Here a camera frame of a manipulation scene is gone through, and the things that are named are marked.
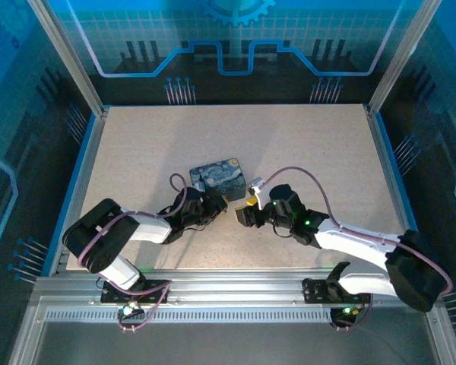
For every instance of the starry night print tin box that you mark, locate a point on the starry night print tin box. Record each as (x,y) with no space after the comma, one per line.
(218,176)

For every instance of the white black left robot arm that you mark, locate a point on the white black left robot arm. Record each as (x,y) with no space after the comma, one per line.
(152,230)

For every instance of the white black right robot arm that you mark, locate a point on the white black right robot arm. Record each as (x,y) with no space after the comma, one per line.
(349,239)

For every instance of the green lit connector board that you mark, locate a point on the green lit connector board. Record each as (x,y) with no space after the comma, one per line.
(346,311)
(128,310)

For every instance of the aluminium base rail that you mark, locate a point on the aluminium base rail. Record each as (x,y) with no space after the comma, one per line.
(232,289)

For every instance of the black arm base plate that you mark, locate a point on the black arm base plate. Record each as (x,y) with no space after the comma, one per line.
(313,291)
(156,289)

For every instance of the aluminium table side rail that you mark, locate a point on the aluminium table side rail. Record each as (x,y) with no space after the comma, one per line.
(87,167)
(387,167)

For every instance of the aluminium frame post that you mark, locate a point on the aluminium frame post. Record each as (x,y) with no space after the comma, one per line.
(403,57)
(66,57)

